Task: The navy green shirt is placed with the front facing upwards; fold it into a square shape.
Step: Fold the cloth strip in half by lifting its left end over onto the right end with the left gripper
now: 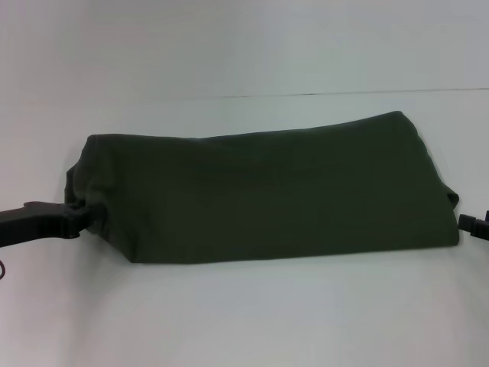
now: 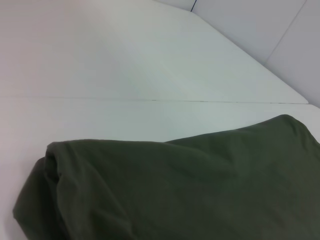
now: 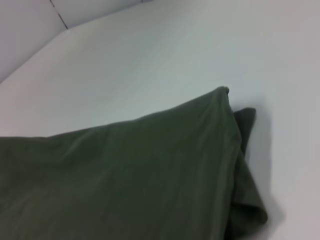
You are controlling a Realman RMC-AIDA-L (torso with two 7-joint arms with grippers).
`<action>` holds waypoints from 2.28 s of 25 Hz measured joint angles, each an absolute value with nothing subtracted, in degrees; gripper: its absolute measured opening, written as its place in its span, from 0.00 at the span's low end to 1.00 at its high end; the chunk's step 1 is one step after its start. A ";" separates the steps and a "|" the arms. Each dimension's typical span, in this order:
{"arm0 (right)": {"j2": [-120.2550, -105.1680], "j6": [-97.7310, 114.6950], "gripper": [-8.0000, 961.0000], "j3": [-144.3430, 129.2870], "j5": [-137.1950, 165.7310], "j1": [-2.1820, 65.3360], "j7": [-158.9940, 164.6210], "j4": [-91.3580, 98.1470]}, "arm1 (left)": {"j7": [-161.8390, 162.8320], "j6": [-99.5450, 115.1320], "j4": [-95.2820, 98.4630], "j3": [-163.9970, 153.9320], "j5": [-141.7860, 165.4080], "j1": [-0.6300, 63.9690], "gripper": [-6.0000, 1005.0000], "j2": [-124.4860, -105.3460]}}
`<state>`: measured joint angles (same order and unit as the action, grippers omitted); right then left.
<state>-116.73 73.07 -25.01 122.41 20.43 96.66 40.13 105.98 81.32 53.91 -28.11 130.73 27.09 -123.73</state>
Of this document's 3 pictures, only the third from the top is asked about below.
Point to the dark green FREE T-shirt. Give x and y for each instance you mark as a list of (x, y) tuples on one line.
[(125, 175)]

